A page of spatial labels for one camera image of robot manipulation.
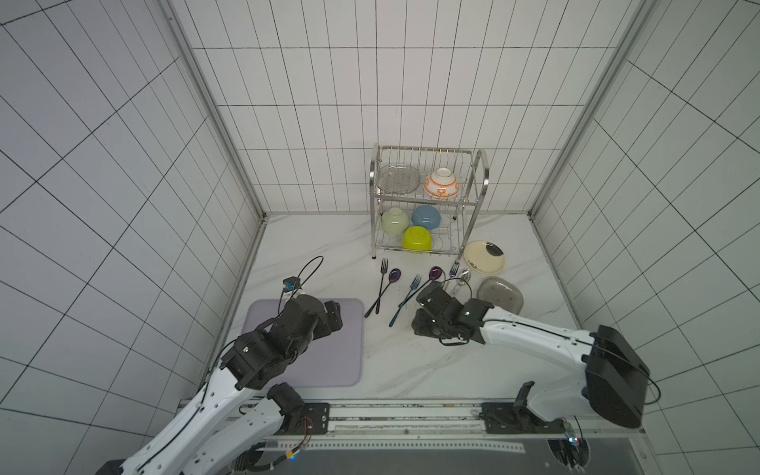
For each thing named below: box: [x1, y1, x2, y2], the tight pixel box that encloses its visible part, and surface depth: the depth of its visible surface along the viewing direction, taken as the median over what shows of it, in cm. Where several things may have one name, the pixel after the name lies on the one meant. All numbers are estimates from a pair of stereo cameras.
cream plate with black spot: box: [463, 240, 506, 274], surface depth 108 cm
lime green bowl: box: [401, 225, 433, 255], surface depth 104 cm
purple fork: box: [375, 257, 388, 315], surface depth 106 cm
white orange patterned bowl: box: [423, 167, 461, 198], surface depth 87 cm
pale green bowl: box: [380, 206, 409, 235], surface depth 109 cm
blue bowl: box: [411, 204, 441, 231], surface depth 112 cm
